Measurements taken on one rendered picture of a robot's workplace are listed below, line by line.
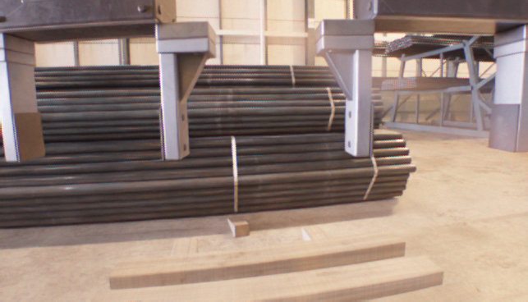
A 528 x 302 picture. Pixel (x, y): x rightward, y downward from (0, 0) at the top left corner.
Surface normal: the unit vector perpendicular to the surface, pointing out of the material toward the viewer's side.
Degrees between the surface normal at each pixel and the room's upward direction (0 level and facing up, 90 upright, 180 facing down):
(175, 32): 90
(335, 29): 90
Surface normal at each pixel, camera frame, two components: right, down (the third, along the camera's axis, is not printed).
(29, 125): 1.00, -0.02
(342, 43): 0.00, 0.12
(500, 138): -1.00, 0.02
